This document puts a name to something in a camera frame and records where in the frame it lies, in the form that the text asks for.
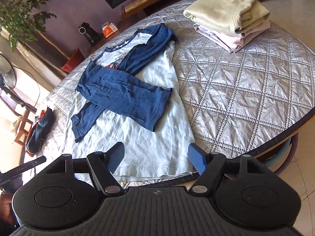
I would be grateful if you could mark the wooden chair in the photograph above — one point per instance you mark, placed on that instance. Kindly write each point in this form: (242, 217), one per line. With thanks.
(24, 125)

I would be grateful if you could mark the standing electric fan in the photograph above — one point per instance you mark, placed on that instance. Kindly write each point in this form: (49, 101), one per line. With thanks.
(9, 81)

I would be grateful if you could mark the silver quilted bed cover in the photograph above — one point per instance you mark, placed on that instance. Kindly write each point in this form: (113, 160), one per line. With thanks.
(231, 103)

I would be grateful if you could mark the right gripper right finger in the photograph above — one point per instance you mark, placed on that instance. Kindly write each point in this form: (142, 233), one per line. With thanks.
(210, 168)

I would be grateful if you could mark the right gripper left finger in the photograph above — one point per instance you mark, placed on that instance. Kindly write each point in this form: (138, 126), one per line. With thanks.
(102, 166)

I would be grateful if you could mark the potted tree trunk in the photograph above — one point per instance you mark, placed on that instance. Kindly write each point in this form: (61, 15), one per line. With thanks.
(53, 44)

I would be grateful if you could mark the folded pale green garment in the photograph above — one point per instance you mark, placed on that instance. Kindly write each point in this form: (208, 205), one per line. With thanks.
(232, 17)

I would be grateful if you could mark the red and navy garment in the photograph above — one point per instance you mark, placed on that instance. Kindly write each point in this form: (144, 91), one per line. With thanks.
(39, 131)

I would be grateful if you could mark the black cylindrical speaker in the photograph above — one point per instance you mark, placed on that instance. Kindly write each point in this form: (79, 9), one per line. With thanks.
(90, 34)

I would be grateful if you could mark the orange tissue pack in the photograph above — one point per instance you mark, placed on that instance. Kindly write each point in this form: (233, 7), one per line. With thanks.
(109, 29)

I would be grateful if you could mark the red plant pot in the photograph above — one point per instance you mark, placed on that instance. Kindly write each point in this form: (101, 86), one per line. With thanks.
(76, 58)

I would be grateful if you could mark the folded pink garment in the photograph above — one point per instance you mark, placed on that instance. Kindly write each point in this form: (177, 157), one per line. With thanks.
(232, 43)

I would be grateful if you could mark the blue and white graphic shirt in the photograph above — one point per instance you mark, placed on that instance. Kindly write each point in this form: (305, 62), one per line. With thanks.
(129, 93)

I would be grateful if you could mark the beige curtain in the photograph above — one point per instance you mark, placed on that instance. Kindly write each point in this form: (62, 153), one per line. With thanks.
(38, 57)

